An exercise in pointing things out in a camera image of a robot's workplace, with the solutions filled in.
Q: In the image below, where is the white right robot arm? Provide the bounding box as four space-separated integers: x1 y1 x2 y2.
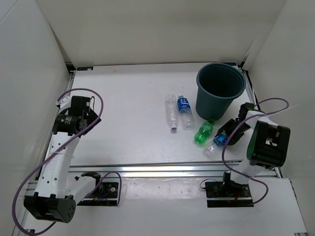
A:
216 105 290 197

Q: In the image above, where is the blue label water bottle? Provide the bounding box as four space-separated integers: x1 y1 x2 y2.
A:
177 94 195 129

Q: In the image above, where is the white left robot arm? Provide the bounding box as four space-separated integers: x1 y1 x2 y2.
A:
24 108 103 223

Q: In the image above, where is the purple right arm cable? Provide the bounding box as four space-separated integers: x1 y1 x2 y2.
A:
221 97 290 205

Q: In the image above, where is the clear unlabelled plastic bottle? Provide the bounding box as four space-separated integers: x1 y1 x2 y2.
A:
165 94 178 132

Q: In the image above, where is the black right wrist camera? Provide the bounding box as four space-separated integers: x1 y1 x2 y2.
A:
238 102 254 121

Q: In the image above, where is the small blue label bottle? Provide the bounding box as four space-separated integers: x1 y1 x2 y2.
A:
204 134 227 160

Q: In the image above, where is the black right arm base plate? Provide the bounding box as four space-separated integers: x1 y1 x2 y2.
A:
199 178 254 208

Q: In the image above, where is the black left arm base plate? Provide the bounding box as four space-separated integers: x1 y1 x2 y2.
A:
78 182 120 207

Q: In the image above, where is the dark teal plastic bin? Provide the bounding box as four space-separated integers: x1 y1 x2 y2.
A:
195 63 246 120

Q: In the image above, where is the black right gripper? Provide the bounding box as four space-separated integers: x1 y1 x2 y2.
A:
217 118 252 146

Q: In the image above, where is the green plastic soda bottle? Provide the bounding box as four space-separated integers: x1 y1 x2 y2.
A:
194 118 216 144

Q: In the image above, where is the blue table edge sticker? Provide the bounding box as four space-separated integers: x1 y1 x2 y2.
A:
76 66 94 71

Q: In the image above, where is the aluminium front frame rail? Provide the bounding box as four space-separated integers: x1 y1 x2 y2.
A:
67 161 247 177

